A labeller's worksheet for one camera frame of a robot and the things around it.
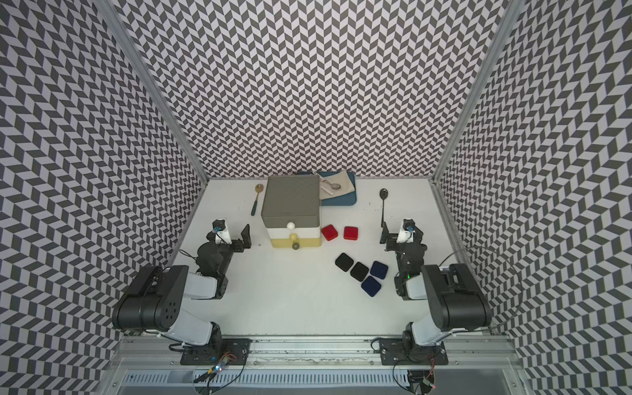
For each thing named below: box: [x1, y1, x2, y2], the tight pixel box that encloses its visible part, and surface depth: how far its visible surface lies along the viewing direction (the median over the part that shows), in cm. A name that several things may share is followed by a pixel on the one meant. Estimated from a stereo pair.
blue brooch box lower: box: [361, 275, 382, 298], surface depth 88 cm
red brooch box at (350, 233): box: [343, 225, 358, 241], surface depth 101 cm
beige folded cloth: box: [319, 171, 356, 200], surface depth 118 cm
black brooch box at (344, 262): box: [334, 252, 354, 272], surface depth 93 cm
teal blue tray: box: [302, 171, 358, 207], surface depth 113 cm
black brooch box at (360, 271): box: [349, 261, 370, 282], surface depth 91 cm
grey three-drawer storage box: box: [260, 174, 322, 251], surface depth 88 cm
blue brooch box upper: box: [369, 260, 389, 280], surface depth 91 cm
